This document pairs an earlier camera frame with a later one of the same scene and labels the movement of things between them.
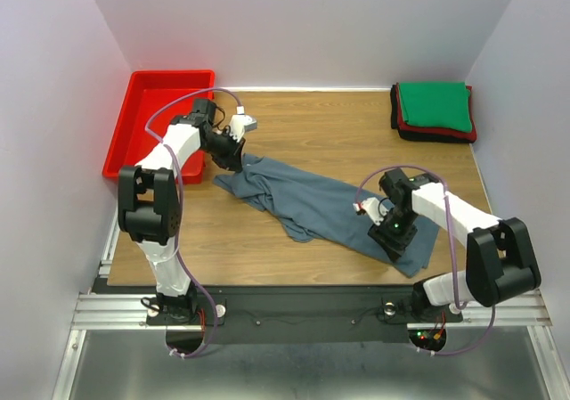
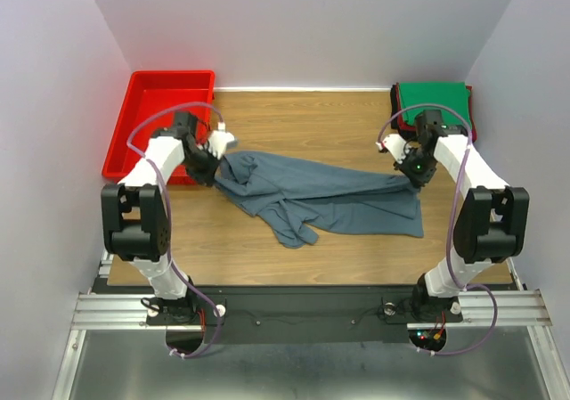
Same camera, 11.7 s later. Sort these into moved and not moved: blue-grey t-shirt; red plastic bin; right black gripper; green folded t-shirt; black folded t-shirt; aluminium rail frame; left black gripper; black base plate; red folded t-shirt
Moved: right black gripper; left black gripper; blue-grey t-shirt
Not moved: green folded t-shirt; black base plate; black folded t-shirt; red plastic bin; red folded t-shirt; aluminium rail frame
